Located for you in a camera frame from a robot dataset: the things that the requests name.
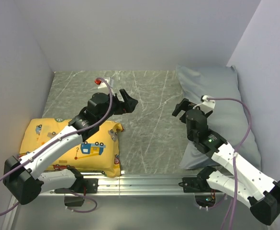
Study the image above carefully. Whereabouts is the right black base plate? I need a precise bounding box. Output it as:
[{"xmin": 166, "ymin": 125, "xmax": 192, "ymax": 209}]
[{"xmin": 178, "ymin": 177, "xmax": 212, "ymax": 193}]

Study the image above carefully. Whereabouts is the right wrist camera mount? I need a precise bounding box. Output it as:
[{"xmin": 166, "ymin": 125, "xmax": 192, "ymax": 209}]
[{"xmin": 193, "ymin": 95, "xmax": 215, "ymax": 114}]

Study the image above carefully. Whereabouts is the yellow cartoon print pillow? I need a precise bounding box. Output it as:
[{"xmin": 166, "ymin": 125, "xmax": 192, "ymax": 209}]
[{"xmin": 18, "ymin": 118, "xmax": 123, "ymax": 178}]

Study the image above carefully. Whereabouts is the grey pillowcase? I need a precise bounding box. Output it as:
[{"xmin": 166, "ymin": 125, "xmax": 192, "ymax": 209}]
[{"xmin": 176, "ymin": 65, "xmax": 261, "ymax": 170}]

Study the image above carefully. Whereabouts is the aluminium mounting rail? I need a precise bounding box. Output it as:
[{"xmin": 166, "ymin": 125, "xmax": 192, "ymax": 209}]
[{"xmin": 2, "ymin": 174, "xmax": 229, "ymax": 230}]

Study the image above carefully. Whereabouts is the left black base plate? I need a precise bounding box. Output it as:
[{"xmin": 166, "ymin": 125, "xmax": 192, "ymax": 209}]
[{"xmin": 55, "ymin": 177, "xmax": 99, "ymax": 195}]

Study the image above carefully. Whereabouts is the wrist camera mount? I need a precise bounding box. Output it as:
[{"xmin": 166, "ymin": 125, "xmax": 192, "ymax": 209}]
[
  {"xmin": 94, "ymin": 77, "xmax": 115, "ymax": 95},
  {"xmin": 193, "ymin": 95, "xmax": 215, "ymax": 114}
]

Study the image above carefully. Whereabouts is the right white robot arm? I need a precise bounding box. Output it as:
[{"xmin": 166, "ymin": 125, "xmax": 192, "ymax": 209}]
[{"xmin": 172, "ymin": 95, "xmax": 280, "ymax": 230}]

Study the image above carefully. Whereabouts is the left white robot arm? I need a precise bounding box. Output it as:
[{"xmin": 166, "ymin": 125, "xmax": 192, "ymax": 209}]
[{"xmin": 3, "ymin": 89, "xmax": 138, "ymax": 205}]

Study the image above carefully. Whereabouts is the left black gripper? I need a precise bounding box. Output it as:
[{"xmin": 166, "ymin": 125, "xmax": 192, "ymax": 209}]
[{"xmin": 98, "ymin": 89, "xmax": 138, "ymax": 125}]

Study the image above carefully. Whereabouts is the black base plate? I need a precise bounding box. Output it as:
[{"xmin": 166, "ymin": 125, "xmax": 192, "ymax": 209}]
[
  {"xmin": 178, "ymin": 177, "xmax": 212, "ymax": 193},
  {"xmin": 55, "ymin": 177, "xmax": 99, "ymax": 195}
]

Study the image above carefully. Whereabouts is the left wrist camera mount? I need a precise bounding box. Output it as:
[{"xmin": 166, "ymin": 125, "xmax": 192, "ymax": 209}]
[{"xmin": 94, "ymin": 77, "xmax": 115, "ymax": 95}]

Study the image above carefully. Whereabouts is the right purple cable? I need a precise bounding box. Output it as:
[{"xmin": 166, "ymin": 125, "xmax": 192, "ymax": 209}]
[{"xmin": 203, "ymin": 95, "xmax": 252, "ymax": 230}]

